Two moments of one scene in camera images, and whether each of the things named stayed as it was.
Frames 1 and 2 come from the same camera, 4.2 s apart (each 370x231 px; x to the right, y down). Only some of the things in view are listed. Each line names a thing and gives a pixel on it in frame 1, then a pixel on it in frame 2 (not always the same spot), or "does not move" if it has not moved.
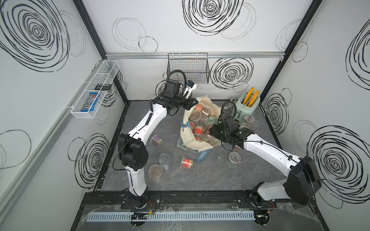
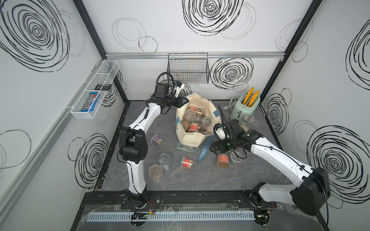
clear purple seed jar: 157,140 does not move
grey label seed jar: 165,161 does not move
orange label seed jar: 199,133 to 223,160
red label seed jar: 186,162 does not move
